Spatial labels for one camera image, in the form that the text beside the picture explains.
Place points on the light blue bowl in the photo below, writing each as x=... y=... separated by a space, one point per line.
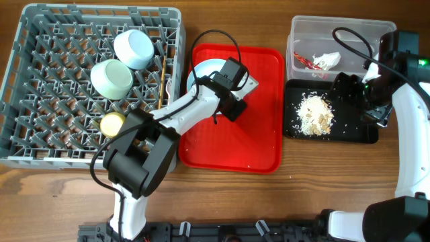
x=134 y=48

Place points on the pale green saucer bowl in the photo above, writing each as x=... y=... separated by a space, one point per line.
x=112 y=79

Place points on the white tissue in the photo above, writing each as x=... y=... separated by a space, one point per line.
x=327 y=61

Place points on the rice and nut scraps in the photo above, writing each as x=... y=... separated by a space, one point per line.
x=315 y=115

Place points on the wooden chopstick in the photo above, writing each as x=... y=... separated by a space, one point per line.
x=162 y=85

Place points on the white round plate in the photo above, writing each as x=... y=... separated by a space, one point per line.
x=215 y=64

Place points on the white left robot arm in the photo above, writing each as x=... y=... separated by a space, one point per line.
x=138 y=158

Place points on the yellow cup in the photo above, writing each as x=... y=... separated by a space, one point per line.
x=111 y=124

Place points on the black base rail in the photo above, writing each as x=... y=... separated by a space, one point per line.
x=260 y=231

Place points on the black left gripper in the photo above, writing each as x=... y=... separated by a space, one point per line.
x=232 y=114

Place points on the red plastic tray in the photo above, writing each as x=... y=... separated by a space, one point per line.
x=253 y=142

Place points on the white plastic fork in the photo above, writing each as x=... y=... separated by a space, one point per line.
x=168 y=88

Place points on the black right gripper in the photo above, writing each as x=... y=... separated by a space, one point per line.
x=352 y=82

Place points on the grey dishwasher rack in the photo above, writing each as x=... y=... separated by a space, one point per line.
x=50 y=112

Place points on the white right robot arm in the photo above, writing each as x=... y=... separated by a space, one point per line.
x=397 y=79

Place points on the red snack wrapper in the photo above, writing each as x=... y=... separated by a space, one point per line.
x=310 y=65

